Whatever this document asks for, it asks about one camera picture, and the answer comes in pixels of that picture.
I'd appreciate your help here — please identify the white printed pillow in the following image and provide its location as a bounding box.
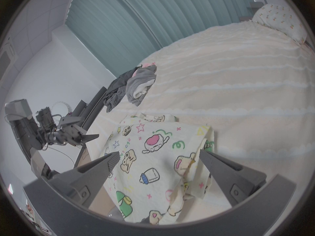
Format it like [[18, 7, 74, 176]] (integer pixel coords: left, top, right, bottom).
[[251, 3, 308, 45]]

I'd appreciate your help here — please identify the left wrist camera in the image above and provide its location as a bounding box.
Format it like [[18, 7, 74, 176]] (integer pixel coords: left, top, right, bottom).
[[35, 107, 54, 130]]

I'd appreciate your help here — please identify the white printed pyjama garment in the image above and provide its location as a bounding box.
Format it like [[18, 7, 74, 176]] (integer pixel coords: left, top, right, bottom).
[[100, 113, 216, 225]]

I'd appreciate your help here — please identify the blue-green curtain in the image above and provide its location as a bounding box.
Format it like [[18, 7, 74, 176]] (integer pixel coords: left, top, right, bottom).
[[65, 0, 256, 79]]

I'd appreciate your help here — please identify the bed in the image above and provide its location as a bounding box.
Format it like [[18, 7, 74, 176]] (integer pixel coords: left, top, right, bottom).
[[74, 0, 315, 227]]

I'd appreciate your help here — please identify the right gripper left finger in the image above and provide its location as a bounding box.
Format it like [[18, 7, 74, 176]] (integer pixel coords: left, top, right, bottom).
[[48, 151, 120, 207]]

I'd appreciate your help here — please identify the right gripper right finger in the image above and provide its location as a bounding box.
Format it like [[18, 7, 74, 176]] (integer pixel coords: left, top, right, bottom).
[[199, 149, 267, 207]]

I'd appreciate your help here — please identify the pile of clothes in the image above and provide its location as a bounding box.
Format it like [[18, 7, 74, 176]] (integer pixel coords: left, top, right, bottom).
[[103, 64, 157, 113]]

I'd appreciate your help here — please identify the pink garment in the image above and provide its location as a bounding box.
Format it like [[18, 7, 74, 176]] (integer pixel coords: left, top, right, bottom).
[[132, 62, 156, 78]]

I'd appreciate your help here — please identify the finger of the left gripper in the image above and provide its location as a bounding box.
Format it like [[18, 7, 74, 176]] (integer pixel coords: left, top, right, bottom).
[[82, 133, 100, 143]]

